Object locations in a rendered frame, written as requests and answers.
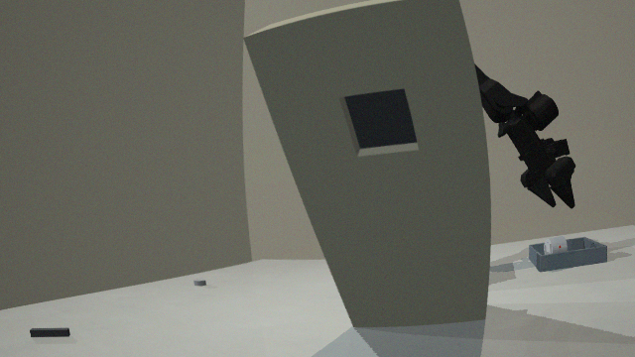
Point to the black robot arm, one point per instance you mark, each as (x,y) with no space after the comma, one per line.
(539,111)

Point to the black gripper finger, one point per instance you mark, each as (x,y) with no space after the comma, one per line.
(564,190)
(542,190)

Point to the dark grey flat bar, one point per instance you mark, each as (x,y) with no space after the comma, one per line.
(51,332)

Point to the white cylinder with two slots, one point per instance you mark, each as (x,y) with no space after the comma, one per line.
(555,245)

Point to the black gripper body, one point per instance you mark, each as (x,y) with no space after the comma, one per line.
(539,165)

